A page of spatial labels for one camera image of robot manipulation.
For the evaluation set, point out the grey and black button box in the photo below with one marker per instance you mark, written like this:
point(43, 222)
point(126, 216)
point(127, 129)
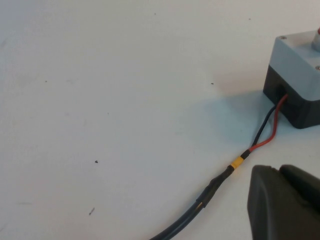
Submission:
point(290, 65)

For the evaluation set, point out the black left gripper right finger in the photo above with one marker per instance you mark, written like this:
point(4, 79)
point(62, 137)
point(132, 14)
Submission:
point(302, 185)

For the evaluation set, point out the raised red illuminated push button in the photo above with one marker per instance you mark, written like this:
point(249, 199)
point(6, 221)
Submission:
point(317, 43)

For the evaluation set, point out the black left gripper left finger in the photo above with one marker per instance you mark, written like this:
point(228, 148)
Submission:
point(275, 212)

